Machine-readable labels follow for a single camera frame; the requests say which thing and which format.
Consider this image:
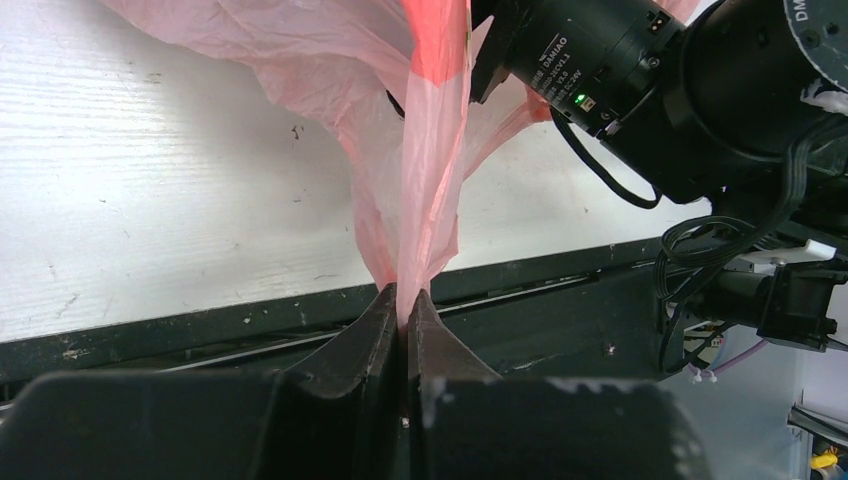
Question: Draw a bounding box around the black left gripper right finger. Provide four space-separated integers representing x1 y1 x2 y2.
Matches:
406 291 713 479

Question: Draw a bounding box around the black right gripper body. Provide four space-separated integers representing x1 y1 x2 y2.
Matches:
470 0 685 136

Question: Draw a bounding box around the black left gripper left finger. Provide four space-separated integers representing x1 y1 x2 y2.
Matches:
1 286 399 479

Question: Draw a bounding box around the pink plastic bag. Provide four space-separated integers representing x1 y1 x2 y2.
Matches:
108 1 551 327

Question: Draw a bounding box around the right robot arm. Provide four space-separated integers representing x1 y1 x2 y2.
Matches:
470 1 847 352

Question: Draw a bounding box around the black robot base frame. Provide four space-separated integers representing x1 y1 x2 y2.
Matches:
1 239 662 401

